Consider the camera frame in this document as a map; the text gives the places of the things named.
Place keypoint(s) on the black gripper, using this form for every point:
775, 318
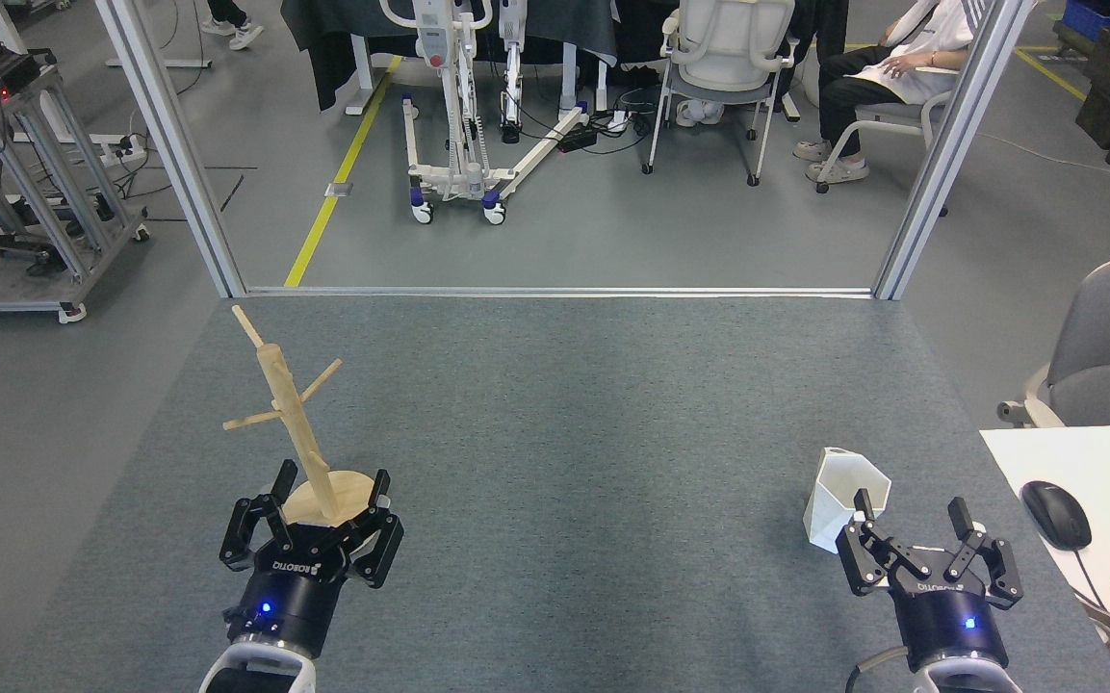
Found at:
290, 597
944, 616

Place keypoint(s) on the white faceted cup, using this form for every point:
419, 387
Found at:
829, 500

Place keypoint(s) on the wooden cup rack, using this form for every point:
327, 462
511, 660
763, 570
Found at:
295, 414

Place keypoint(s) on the black computer mouse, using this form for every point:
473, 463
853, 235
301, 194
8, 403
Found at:
1055, 515

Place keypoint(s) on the white power strip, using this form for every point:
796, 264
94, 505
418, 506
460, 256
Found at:
133, 146

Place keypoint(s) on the black power strip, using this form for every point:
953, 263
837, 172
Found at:
577, 141

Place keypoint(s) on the seated person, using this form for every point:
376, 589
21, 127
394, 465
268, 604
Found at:
853, 87

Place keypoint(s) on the table with dark cloth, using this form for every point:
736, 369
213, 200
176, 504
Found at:
323, 38

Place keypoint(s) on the standing person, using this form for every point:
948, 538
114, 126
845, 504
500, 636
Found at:
245, 37

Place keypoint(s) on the person behind office chair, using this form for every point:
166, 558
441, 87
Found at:
699, 113

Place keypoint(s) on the white wheeled stand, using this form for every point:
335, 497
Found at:
439, 38

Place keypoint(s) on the white mesh office chair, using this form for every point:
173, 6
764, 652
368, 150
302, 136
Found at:
728, 48

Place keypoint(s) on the blue crate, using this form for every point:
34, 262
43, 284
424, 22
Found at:
1089, 19

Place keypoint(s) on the silver table edge rail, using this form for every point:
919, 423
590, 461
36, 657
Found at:
554, 292

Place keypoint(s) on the silver aluminium post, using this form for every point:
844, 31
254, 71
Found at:
169, 144
949, 144

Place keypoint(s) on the white frame chair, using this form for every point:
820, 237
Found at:
887, 115

